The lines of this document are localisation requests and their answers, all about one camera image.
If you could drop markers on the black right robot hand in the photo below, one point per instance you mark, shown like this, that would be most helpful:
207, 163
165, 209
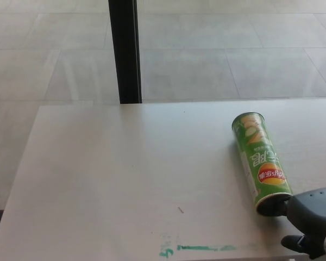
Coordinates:
312, 212

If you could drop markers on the green Lay's chips can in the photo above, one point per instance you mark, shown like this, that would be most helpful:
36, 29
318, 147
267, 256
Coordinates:
259, 152

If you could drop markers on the black vertical post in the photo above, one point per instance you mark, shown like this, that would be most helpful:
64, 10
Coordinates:
124, 54

